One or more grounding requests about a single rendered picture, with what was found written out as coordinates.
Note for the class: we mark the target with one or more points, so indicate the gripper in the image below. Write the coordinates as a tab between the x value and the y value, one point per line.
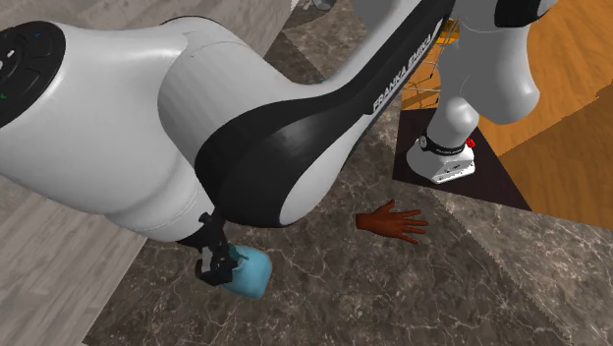
211	235

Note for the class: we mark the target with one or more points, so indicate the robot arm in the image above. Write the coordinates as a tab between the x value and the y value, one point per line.
119	120

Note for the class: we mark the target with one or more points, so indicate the light blue cup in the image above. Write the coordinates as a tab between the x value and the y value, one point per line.
250	273

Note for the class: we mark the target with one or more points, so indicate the brown hand figure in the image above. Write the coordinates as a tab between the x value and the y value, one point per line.
389	223

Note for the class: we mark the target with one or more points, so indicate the dark robot stand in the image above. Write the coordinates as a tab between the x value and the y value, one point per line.
493	187

